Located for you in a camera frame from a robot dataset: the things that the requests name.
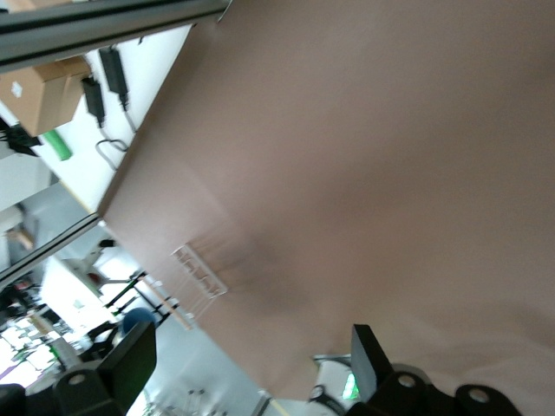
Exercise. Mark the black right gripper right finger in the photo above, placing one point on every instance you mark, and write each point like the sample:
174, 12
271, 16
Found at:
373, 368

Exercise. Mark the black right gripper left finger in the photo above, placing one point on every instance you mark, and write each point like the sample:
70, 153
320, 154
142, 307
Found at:
117, 377

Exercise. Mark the blue round chair seat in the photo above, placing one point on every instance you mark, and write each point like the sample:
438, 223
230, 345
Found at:
139, 316

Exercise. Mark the brown table cover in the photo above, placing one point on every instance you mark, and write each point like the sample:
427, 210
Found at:
347, 173

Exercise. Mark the green foam block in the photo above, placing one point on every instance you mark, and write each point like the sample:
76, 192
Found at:
58, 145

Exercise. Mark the black power adapter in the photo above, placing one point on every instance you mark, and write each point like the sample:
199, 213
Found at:
113, 71
93, 97

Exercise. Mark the brown cardboard box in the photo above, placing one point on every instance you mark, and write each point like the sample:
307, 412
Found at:
39, 99

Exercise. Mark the black diagonal frame bar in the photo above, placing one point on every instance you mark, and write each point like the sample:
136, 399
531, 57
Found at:
43, 250

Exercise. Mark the aluminium frame beam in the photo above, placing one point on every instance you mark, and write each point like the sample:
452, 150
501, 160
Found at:
86, 26

